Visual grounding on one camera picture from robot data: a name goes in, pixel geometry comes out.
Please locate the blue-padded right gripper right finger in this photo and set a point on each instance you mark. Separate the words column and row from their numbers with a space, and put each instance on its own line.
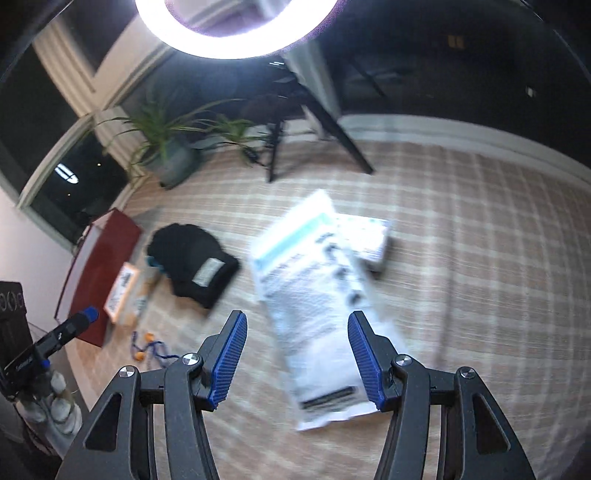
column 476, row 440

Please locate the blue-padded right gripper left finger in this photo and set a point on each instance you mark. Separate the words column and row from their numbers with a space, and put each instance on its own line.
column 116, row 440

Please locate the orange tissue pack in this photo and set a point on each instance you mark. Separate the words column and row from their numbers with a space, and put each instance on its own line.
column 130, row 293

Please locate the teal blue soft item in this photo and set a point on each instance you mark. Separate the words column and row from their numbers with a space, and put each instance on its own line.
column 151, row 262

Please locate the blue-tipped left gripper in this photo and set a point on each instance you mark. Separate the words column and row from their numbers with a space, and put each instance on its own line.
column 33, row 361

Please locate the black knit hat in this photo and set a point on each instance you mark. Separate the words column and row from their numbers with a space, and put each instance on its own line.
column 195, row 263

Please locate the checked beige rug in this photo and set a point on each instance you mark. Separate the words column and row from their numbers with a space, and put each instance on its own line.
column 490, row 268

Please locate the large white plastic package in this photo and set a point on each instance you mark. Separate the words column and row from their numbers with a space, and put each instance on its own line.
column 309, row 281

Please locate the dark red storage box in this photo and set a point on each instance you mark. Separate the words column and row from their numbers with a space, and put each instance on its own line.
column 108, row 243

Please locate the white patterned tissue pack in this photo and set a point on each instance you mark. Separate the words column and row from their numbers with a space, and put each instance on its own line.
column 368, row 238

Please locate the potted spider plant grey pot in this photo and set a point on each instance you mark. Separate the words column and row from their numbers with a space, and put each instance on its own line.
column 159, row 130

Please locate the small green spider plant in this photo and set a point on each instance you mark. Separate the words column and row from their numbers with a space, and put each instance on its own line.
column 238, row 133

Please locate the black camera device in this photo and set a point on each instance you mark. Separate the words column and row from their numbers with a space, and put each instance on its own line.
column 15, row 334

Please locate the white ring light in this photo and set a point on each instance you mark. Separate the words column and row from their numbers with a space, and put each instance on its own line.
column 233, row 30

